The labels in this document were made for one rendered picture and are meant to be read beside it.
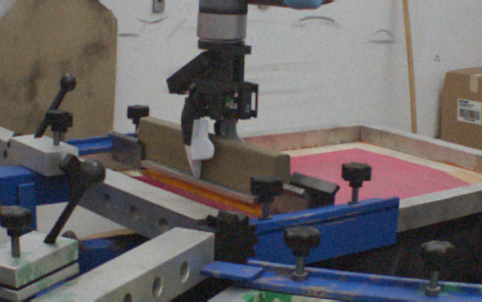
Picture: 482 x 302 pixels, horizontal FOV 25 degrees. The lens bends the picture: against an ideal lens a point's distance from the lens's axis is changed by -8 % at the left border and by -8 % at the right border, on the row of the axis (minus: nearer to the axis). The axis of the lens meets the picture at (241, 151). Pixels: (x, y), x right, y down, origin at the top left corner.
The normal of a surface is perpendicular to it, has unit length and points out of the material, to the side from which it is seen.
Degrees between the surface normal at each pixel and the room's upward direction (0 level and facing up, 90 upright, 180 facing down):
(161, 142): 90
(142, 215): 90
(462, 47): 90
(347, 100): 90
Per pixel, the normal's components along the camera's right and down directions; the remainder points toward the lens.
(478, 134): -0.75, 0.11
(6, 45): 0.45, 0.16
